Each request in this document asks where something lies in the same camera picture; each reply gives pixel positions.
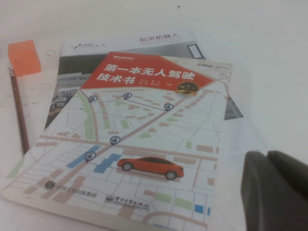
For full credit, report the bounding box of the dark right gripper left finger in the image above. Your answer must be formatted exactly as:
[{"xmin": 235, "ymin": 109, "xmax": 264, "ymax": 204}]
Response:
[{"xmin": 240, "ymin": 150, "xmax": 275, "ymax": 231}]

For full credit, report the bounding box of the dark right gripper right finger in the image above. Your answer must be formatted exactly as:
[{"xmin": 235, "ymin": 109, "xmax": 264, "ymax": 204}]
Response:
[{"xmin": 267, "ymin": 150, "xmax": 308, "ymax": 231}]

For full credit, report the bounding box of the dark red pencil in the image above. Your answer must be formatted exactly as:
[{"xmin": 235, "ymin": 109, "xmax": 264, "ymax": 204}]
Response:
[{"xmin": 8, "ymin": 68, "xmax": 30, "ymax": 156}]

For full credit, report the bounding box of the red book with map cover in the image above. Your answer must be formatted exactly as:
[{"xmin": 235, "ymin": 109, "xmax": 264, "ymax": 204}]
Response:
[{"xmin": 0, "ymin": 51, "xmax": 234, "ymax": 231}]

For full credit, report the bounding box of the AgileX brochure with grey building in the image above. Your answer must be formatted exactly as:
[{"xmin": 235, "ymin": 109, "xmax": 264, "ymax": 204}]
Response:
[{"xmin": 44, "ymin": 31, "xmax": 244, "ymax": 135}]

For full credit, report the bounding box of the orange block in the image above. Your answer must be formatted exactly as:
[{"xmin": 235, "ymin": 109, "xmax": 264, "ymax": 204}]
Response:
[{"xmin": 7, "ymin": 39, "xmax": 41, "ymax": 73}]

